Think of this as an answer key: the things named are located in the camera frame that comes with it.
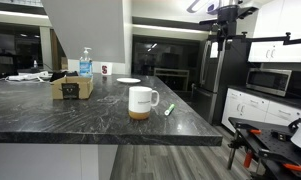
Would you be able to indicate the green marker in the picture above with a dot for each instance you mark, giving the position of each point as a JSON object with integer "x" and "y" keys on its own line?
{"x": 169, "y": 109}

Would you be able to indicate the white mug tan base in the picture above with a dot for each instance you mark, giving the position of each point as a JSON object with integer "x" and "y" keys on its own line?
{"x": 140, "y": 100}

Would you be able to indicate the white cup red S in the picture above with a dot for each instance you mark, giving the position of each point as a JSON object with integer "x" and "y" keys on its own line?
{"x": 106, "y": 69}

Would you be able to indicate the white plate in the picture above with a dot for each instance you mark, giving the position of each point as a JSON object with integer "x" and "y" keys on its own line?
{"x": 128, "y": 80}

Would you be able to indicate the brown cardboard box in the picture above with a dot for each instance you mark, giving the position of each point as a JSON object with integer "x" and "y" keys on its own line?
{"x": 85, "y": 87}

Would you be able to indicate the clear hand sanitizer pump bottle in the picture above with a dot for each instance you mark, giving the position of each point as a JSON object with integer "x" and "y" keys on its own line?
{"x": 85, "y": 67}

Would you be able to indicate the stainless steel refrigerator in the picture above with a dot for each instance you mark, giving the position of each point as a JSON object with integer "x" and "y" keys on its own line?
{"x": 231, "y": 76}

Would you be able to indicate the black bag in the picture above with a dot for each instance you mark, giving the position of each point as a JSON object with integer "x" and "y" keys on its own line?
{"x": 61, "y": 74}

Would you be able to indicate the white base cabinets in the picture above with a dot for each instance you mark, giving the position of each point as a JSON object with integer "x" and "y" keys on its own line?
{"x": 253, "y": 108}

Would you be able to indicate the orange black clamp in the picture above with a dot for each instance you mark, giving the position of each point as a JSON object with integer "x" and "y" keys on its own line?
{"x": 293, "y": 167}
{"x": 248, "y": 160}
{"x": 255, "y": 131}

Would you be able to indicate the silver microwave oven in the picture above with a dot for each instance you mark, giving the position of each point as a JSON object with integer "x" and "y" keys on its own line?
{"x": 266, "y": 81}

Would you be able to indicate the white power strip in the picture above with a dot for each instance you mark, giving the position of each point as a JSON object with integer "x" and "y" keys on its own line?
{"x": 25, "y": 77}

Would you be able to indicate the black breadboard robot table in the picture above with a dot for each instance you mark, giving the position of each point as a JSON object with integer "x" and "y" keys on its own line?
{"x": 273, "y": 145}

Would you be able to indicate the wooden bench frame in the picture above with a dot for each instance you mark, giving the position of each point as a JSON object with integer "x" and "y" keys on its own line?
{"x": 171, "y": 71}

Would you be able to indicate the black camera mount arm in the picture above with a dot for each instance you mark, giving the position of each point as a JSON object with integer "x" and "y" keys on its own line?
{"x": 227, "y": 16}

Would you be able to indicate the white wall cabinets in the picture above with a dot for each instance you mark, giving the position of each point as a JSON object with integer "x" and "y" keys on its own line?
{"x": 276, "y": 23}

